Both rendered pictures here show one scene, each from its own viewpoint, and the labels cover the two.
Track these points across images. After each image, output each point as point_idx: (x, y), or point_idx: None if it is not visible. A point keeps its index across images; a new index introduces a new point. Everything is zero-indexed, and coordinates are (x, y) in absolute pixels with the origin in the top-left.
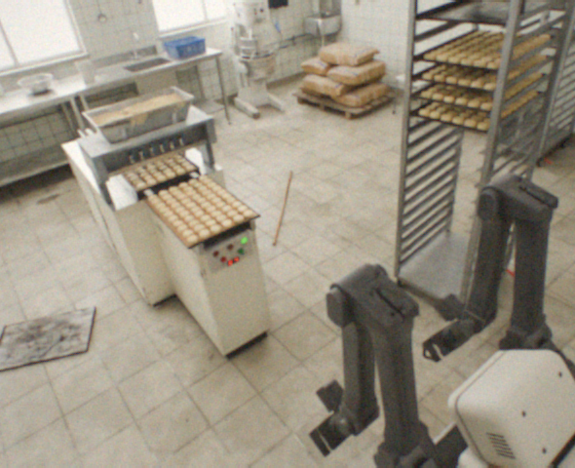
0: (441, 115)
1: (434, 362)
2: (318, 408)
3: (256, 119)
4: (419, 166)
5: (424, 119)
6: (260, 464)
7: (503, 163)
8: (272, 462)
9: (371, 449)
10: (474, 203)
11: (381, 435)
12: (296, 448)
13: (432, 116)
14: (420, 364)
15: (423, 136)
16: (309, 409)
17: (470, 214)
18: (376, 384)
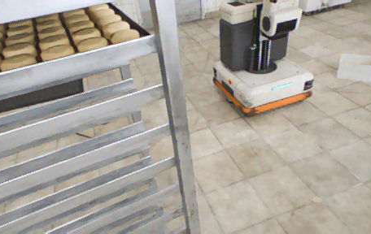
0: (114, 19)
1: (216, 205)
2: (339, 195)
3: None
4: (131, 206)
5: (89, 109)
6: None
7: (39, 117)
8: None
9: (294, 159)
10: (139, 108)
11: (284, 165)
12: (357, 171)
13: (129, 27)
14: (229, 206)
15: (104, 153)
16: (348, 196)
17: (140, 132)
18: (278, 200)
